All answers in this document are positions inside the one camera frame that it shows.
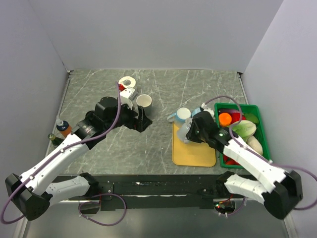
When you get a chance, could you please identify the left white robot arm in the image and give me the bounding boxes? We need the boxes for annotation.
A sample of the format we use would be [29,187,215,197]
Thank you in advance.
[5,97,152,221]

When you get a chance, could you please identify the dark purple toy eggplant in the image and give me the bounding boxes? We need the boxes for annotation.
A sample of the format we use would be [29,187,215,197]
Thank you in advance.
[217,108,239,115]

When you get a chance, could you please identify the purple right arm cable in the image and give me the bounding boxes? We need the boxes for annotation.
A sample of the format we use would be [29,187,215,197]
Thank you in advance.
[204,96,317,211]

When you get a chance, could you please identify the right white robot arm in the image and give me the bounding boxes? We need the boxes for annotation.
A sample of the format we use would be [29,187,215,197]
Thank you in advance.
[185,111,303,220]

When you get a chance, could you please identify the green bottle gold cap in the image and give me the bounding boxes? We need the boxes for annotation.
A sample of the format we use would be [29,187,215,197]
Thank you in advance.
[48,133,63,147]

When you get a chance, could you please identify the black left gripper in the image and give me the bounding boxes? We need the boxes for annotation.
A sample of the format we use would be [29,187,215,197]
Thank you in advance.
[105,98,152,132]

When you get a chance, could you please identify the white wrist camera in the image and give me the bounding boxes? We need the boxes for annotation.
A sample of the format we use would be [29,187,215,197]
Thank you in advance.
[120,87,138,110]
[200,103,214,118]

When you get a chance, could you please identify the yellow tray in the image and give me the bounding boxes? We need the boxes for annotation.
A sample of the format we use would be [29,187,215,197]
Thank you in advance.
[172,123,216,167]

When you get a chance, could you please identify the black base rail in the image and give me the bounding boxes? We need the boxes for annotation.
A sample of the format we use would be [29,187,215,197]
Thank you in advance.
[77,175,242,211]

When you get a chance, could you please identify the white paper towel roll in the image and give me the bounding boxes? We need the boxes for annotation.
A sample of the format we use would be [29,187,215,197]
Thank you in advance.
[118,76,136,91]

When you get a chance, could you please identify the light blue faceted mug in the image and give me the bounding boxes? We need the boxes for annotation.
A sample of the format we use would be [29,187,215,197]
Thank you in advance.
[192,107,201,117]

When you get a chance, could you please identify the orange juice bottle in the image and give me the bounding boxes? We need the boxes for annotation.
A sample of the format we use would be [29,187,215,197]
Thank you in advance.
[55,116,72,138]

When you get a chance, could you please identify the red toy pepper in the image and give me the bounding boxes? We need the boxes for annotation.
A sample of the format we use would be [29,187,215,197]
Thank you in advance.
[231,113,241,123]

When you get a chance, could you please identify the green toy vegetable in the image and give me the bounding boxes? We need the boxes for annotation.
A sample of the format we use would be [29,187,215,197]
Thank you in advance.
[244,113,260,124]

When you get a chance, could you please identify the green toy cabbage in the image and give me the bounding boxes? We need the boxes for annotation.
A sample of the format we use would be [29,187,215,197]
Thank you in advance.
[232,120,257,139]

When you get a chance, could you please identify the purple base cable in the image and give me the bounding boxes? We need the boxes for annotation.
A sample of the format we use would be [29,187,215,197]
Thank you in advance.
[78,192,127,227]

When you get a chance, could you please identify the light blue white mug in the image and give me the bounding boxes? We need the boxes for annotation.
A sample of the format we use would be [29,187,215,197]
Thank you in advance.
[167,107,191,123]

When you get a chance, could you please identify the small grey cup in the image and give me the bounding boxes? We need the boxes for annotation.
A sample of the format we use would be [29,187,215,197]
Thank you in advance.
[177,118,192,144]

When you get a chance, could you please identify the grey blue mug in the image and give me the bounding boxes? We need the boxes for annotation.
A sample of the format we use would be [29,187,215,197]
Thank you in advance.
[136,94,153,110]

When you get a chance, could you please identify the white toy radish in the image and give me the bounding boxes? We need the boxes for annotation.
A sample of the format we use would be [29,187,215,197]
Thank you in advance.
[247,136,263,155]

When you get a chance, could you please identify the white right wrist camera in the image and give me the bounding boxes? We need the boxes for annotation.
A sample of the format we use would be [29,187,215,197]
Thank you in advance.
[200,103,214,118]

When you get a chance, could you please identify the orange toy fruit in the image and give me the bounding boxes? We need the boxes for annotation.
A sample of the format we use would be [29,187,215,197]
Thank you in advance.
[218,113,232,127]

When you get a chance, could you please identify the green plastic bin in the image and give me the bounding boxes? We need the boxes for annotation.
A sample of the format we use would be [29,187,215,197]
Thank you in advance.
[214,103,271,160]

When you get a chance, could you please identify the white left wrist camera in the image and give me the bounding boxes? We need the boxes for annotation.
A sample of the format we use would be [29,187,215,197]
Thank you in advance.
[120,87,138,110]

